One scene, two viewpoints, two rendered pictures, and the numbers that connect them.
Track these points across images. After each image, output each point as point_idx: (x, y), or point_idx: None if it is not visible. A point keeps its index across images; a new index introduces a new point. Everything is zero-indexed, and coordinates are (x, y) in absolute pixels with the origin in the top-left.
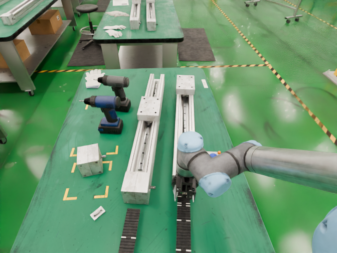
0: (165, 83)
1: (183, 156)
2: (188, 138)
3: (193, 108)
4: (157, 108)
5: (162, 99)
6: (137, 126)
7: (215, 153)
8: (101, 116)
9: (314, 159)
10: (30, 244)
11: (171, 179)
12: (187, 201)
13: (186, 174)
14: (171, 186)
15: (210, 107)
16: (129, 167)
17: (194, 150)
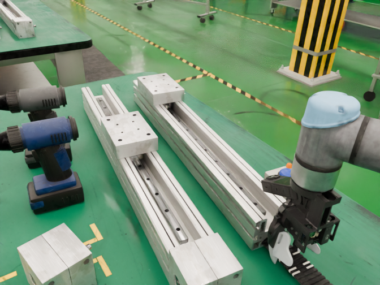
0: None
1: (335, 138)
2: (333, 99)
3: (199, 117)
4: (146, 128)
5: None
6: (124, 168)
7: (286, 168)
8: (16, 184)
9: None
10: None
11: (240, 240)
12: (301, 259)
13: (329, 184)
14: (250, 251)
15: (211, 117)
16: (167, 241)
17: (357, 115)
